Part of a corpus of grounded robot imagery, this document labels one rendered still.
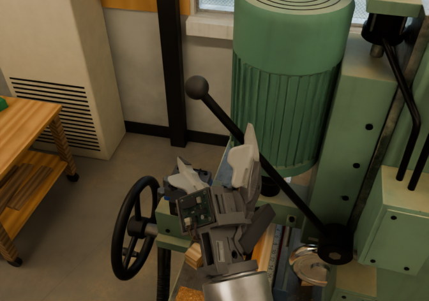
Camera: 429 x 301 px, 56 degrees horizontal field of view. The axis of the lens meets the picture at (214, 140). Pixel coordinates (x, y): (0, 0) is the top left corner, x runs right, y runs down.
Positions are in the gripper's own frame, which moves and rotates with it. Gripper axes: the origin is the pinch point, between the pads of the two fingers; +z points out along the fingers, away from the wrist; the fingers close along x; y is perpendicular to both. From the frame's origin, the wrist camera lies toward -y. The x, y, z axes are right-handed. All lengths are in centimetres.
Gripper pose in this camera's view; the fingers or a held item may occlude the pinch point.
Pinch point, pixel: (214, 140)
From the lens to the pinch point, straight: 62.7
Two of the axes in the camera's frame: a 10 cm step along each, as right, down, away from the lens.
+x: -7.3, 3.5, 5.9
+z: -2.0, -9.3, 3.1
